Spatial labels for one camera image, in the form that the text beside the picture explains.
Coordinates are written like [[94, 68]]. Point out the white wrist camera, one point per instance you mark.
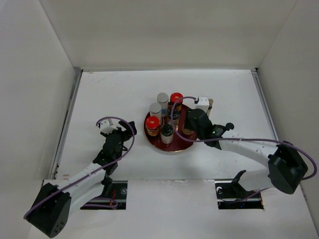
[[202, 103], [106, 126]]

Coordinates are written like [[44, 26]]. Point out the black cap pepper bottle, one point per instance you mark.
[[229, 126]]

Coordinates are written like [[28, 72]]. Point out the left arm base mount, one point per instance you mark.
[[113, 197]]

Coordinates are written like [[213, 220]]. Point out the red cap sauce jar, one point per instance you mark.
[[176, 98]]

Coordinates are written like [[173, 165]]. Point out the black lid spice jar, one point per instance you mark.
[[173, 117]]

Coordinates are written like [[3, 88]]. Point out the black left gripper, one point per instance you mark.
[[127, 134]]

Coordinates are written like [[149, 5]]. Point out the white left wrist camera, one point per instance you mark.
[[106, 126]]

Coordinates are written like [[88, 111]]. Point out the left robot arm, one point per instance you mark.
[[54, 204]]

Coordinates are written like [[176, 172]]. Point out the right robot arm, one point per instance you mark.
[[283, 169]]

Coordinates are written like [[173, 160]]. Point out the white powder glass jar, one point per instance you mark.
[[166, 133]]

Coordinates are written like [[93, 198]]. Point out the yellow label oil bottle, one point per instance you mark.
[[210, 107]]

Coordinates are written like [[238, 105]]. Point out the red round tray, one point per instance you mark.
[[177, 143]]

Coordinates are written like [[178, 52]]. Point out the aluminium table edge rail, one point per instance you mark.
[[58, 154]]

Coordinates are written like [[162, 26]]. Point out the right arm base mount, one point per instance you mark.
[[231, 196]]

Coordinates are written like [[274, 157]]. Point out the silver cap shaker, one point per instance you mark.
[[155, 110], [162, 99]]

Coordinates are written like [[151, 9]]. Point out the pink lid seasoning jar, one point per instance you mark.
[[186, 129]]

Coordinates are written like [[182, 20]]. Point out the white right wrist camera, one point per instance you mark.
[[202, 103]]

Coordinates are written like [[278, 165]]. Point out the red cap chili jar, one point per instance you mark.
[[152, 125]]

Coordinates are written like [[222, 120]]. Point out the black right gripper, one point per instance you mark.
[[188, 123]]

